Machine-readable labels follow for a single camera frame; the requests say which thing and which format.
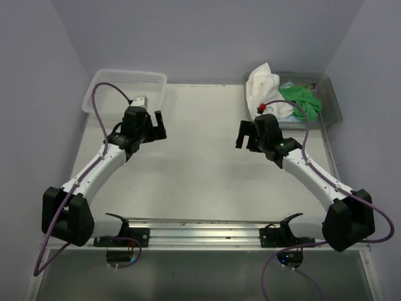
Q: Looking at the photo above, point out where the white towel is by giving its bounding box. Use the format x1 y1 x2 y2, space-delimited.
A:
244 63 301 122

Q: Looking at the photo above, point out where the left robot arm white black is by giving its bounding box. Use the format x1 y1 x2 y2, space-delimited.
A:
41 107 167 246

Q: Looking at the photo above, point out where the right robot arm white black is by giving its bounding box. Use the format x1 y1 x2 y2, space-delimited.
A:
236 115 375 251

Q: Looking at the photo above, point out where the light blue towel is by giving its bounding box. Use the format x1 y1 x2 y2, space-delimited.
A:
279 82 306 123

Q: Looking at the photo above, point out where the white plastic basket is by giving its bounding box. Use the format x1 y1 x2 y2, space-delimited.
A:
81 69 167 114

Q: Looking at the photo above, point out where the green towel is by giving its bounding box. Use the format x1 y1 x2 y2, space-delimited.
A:
279 85 322 122

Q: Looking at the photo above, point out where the grey transparent plastic bin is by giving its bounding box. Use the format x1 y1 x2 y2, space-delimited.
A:
242 71 342 130

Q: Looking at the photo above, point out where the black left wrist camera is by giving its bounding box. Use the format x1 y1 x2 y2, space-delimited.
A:
121 107 148 136

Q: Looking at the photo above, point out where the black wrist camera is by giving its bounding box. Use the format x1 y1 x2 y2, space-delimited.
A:
121 107 148 136
254 114 283 143

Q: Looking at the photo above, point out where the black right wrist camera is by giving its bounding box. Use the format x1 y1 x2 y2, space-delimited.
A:
254 114 283 143

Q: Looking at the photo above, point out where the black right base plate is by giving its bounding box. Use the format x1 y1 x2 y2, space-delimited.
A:
259 224 316 248

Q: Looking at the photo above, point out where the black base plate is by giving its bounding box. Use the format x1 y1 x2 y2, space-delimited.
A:
259 224 316 248
93 228 150 248

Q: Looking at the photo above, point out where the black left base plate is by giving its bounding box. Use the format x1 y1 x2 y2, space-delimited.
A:
93 228 150 248

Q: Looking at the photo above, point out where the aluminium mounting rail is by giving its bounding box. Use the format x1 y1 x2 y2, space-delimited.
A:
39 219 371 251

